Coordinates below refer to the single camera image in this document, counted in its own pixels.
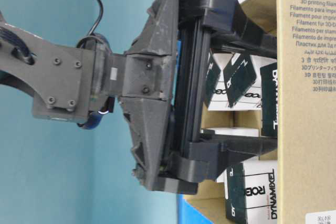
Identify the black white Dynamixel box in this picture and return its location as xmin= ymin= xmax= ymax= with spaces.
xmin=223 ymin=53 xmax=261 ymax=111
xmin=216 ymin=159 xmax=278 ymax=223
xmin=204 ymin=53 xmax=232 ymax=111
xmin=260 ymin=62 xmax=278 ymax=137

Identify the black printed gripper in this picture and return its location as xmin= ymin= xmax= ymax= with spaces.
xmin=110 ymin=0 xmax=207 ymax=194

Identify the brown cardboard box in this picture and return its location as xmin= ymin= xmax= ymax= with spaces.
xmin=183 ymin=0 xmax=336 ymax=224

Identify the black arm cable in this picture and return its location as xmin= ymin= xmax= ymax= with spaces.
xmin=22 ymin=0 xmax=104 ymax=48

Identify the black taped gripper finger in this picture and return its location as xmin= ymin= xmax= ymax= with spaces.
xmin=159 ymin=134 xmax=278 ymax=182
xmin=178 ymin=0 xmax=277 ymax=56

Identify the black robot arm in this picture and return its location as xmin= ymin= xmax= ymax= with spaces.
xmin=1 ymin=0 xmax=278 ymax=195

